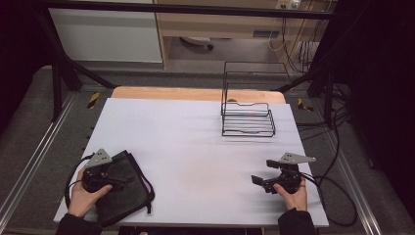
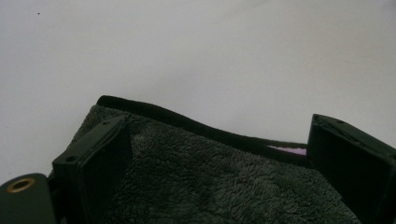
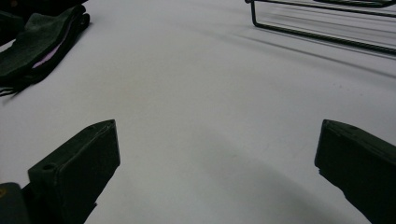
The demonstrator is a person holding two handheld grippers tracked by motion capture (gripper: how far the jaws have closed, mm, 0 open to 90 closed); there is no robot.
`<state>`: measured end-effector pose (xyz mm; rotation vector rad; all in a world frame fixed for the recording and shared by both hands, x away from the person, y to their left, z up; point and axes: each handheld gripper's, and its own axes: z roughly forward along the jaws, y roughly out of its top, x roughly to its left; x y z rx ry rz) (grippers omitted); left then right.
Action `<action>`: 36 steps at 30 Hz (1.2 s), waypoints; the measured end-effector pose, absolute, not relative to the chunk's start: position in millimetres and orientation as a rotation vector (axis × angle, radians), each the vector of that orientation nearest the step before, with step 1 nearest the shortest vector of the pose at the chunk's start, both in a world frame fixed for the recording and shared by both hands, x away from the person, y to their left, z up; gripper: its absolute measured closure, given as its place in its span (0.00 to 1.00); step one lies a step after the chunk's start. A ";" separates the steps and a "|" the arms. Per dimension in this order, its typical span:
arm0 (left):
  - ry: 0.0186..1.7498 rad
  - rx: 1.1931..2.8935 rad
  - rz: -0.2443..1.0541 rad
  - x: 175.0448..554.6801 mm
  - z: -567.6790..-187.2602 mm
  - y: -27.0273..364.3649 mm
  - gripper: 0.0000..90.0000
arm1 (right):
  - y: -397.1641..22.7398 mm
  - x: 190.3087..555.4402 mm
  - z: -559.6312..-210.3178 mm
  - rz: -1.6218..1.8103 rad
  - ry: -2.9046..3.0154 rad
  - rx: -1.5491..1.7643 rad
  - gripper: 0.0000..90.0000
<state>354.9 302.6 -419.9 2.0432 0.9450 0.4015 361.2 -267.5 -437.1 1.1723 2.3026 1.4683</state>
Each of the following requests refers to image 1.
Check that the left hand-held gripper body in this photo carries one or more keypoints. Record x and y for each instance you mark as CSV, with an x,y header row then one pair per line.
x,y
97,178

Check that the white cabinet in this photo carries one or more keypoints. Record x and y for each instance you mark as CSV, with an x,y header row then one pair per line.
x,y
104,36

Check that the person's right hand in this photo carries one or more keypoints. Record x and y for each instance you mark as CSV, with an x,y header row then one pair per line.
x,y
295,200

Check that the wooden desk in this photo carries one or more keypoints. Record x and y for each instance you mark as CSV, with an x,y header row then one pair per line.
x,y
221,26

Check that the black metal stand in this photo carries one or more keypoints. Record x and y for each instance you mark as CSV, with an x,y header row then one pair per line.
x,y
58,88
328,98

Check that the black metal frame bar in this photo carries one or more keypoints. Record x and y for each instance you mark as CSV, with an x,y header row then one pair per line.
x,y
182,9

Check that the dark grey towel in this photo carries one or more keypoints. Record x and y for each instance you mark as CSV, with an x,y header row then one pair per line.
x,y
130,199

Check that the aluminium floor rail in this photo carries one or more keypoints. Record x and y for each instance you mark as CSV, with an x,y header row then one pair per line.
x,y
36,156
357,192

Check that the person's left hand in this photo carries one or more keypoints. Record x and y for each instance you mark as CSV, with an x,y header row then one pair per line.
x,y
81,200

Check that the office chair base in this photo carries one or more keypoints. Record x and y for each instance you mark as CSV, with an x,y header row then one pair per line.
x,y
197,40

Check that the yellow black floor tape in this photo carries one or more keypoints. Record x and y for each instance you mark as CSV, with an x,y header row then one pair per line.
x,y
304,105
93,100

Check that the wooden table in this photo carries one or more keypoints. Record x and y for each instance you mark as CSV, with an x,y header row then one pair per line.
x,y
163,93

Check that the white board sheet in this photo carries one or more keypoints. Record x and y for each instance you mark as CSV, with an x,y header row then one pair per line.
x,y
195,156

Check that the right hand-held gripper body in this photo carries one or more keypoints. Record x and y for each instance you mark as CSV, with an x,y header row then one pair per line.
x,y
289,178

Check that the white power strip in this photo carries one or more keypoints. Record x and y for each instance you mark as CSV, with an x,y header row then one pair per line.
x,y
287,4

